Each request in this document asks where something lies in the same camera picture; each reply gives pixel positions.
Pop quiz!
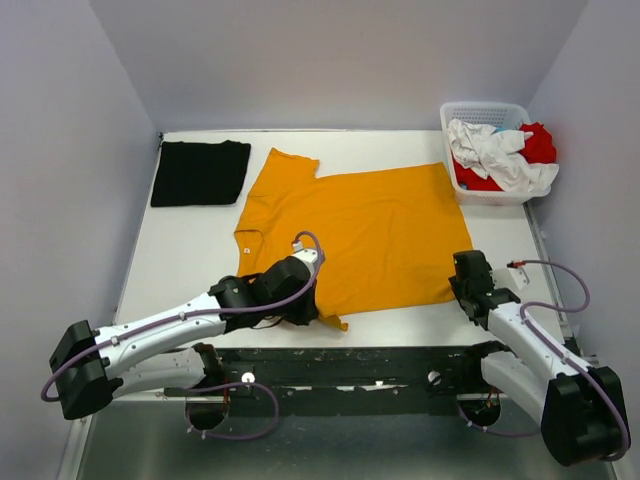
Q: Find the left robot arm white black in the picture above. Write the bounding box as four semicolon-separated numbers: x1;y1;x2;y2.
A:
40;249;323;420

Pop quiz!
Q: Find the red t shirt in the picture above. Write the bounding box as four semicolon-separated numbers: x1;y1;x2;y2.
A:
455;121;559;192

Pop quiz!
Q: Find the aluminium extrusion rail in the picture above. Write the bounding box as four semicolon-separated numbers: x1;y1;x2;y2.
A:
149;354;601;401

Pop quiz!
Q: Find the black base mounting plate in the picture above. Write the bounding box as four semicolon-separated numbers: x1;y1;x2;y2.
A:
149;344;526;419

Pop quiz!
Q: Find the yellow t shirt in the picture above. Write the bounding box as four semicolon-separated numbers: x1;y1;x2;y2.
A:
234;149;472;317

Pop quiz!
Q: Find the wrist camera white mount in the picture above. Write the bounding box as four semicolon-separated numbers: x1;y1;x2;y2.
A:
292;241;325;276
491;260;531;292

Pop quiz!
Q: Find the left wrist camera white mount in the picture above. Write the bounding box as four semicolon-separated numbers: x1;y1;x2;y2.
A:
292;241;325;276

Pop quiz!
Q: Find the white plastic laundry basket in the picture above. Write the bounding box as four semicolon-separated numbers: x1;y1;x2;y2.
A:
440;101;559;206

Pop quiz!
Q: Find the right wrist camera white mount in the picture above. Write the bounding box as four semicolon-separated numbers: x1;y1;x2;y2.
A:
491;260;531;292

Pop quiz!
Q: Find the white t shirt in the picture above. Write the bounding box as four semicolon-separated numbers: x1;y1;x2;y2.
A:
446;118;560;197

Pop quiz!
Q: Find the folded black t shirt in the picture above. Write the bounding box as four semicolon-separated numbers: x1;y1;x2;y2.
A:
150;140;251;208

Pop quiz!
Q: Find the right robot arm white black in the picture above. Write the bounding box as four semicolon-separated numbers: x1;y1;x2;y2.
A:
449;250;631;466

